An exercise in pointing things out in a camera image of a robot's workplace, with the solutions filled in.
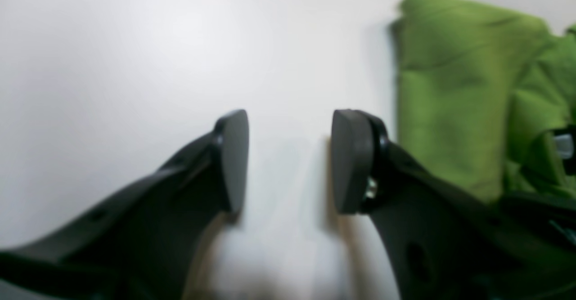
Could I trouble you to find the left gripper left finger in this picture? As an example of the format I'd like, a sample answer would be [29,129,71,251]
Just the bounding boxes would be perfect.
[1,109,249,300]

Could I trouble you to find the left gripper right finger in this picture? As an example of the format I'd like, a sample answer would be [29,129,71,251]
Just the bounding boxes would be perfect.
[331,109,576,300]

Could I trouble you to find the green T-shirt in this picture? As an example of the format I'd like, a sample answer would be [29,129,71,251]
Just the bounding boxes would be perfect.
[392,0,575,204]

